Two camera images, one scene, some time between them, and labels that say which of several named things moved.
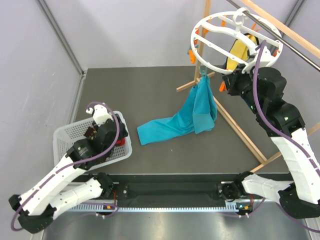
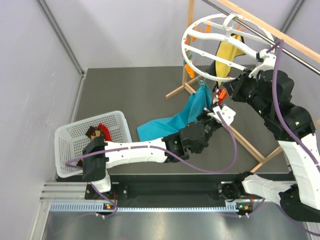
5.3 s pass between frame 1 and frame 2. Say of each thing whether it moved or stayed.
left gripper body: moved
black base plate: stayed
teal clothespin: moved
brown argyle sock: stayed
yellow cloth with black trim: moved
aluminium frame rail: stayed
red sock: moved
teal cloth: stayed
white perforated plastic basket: stayed
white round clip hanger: moved
